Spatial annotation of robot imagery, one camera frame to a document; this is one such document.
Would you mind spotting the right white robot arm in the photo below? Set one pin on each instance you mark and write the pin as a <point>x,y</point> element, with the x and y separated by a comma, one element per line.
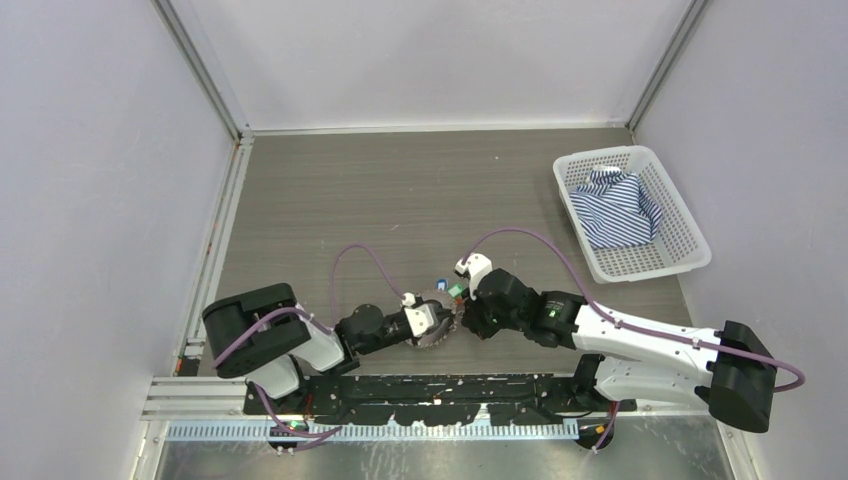
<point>727,371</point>

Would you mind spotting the aluminium frame rail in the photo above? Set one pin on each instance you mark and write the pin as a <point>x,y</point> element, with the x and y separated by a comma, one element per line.
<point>192,341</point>

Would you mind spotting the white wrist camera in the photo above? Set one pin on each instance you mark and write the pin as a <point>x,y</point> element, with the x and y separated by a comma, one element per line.
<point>473,269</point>
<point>419,314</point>

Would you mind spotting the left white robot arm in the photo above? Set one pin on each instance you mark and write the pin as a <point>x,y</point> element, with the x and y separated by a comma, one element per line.
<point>265,335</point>

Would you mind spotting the numbered metal key ring disc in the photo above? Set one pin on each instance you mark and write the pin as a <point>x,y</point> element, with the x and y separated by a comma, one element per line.
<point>449,313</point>

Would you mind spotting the white plastic basket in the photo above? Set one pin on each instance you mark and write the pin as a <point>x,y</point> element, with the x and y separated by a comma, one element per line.
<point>679,246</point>

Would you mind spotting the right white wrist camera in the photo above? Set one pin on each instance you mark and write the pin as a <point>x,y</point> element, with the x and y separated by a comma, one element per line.
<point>473,269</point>

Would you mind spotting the green key tag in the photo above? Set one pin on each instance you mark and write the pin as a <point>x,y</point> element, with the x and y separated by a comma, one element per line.
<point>456,290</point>

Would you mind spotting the blue striped shirt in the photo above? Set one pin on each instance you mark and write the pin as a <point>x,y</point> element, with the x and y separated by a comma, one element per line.
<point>615,210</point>

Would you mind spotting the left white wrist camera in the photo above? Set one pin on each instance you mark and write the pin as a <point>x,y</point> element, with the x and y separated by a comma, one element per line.
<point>419,314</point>

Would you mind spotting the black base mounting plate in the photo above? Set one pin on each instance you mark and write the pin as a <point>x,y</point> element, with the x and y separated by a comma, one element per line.
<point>440,400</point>

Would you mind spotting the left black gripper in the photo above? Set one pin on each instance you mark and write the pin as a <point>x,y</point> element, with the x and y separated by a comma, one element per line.
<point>439,311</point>

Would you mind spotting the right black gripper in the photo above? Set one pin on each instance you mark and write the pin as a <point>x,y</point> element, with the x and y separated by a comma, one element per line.
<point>473,318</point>

